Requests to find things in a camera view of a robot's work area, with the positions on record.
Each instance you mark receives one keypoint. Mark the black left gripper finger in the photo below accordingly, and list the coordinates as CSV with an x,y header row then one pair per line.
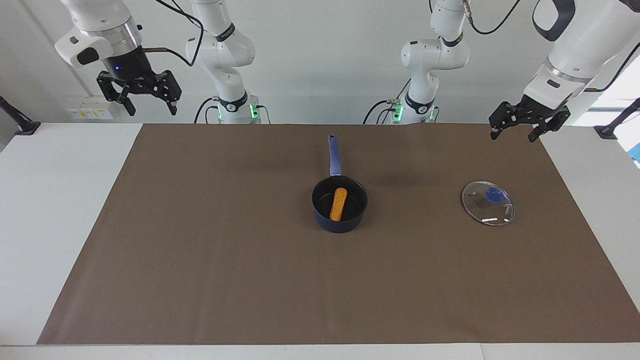
x,y
496,130
537,132

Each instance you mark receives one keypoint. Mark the brown table mat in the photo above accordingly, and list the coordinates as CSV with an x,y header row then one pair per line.
x,y
250,280

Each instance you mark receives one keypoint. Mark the blue object at table edge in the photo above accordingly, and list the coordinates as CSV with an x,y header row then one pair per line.
x,y
636,152

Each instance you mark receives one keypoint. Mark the white wall socket box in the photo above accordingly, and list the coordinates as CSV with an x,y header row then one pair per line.
x,y
90,111

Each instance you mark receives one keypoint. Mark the black clamp stand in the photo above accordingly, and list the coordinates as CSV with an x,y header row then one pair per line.
x,y
615,125
20,122

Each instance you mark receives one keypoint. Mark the glass lid with blue knob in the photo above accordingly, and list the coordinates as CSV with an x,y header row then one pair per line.
x,y
487,210

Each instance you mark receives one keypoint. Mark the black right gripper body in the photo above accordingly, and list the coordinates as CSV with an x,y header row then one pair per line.
x,y
130,70

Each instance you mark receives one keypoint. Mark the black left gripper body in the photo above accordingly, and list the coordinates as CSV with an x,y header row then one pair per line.
x,y
535,112

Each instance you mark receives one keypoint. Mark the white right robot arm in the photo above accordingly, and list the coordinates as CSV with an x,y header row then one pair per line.
x,y
220,50

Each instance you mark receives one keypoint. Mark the yellow toy corn cob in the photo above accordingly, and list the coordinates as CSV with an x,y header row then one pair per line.
x,y
338,205

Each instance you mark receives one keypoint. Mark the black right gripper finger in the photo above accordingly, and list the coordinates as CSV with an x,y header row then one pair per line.
x,y
128,105
173,105

